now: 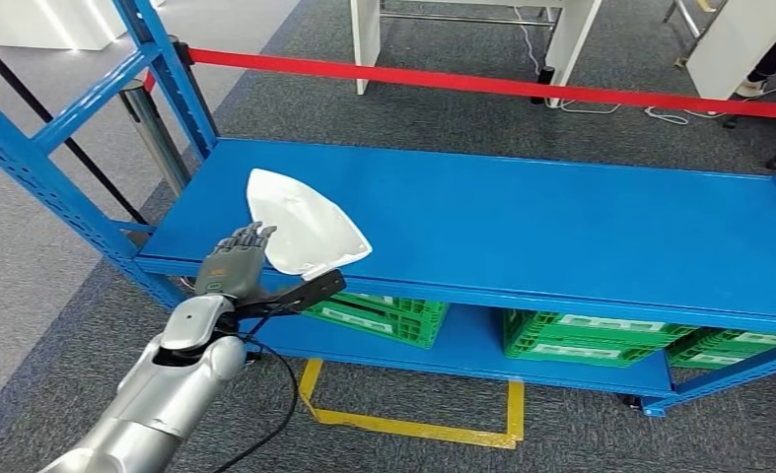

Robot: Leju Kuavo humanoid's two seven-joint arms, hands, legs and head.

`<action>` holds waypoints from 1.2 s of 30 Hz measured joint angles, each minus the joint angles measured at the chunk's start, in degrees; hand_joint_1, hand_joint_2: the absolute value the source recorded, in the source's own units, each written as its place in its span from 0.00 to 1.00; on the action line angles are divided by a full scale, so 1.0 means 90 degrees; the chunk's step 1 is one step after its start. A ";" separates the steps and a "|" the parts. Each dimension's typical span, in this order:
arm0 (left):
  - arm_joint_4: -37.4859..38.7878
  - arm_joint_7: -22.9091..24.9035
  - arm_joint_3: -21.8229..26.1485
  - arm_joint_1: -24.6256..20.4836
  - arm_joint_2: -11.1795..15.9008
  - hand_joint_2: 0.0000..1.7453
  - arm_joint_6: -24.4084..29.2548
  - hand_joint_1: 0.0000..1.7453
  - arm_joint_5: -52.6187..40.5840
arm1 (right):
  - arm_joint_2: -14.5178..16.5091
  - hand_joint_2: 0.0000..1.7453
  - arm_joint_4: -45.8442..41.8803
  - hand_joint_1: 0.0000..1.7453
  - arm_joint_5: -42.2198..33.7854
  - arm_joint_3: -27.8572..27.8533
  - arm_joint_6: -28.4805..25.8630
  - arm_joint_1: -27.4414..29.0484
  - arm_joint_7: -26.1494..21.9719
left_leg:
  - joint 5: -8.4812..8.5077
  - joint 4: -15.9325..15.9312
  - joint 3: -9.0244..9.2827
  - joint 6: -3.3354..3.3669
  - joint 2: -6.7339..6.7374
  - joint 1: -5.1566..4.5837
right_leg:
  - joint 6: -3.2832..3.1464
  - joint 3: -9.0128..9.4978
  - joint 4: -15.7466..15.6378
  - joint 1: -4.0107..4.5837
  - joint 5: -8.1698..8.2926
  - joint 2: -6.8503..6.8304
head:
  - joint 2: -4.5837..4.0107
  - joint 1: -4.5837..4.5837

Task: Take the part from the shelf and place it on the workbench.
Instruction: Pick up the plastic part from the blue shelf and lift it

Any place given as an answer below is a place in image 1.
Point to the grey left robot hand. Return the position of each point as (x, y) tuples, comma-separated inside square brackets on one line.
[(231, 268)]

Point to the white plastic shell part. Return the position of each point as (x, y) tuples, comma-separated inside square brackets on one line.
[(309, 222)]

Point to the blue metal shelf rack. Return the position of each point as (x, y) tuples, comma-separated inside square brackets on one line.
[(492, 215)]

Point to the green plastic crate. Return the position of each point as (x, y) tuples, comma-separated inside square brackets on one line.
[(387, 320), (557, 339), (720, 349)]

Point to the thin black pole stand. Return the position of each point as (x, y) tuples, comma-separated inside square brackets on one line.
[(35, 104)]

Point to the white desk with metal bar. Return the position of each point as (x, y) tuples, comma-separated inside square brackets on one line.
[(364, 39)]

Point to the red barrier belt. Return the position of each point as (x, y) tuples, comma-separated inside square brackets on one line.
[(427, 78)]

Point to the white lit plinth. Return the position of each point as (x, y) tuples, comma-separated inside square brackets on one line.
[(35, 26)]

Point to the white desk panel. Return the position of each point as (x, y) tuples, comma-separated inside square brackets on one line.
[(734, 46)]

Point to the chrome stanchion post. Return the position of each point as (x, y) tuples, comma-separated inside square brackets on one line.
[(155, 137)]

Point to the short black post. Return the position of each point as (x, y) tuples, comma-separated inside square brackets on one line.
[(545, 77)]

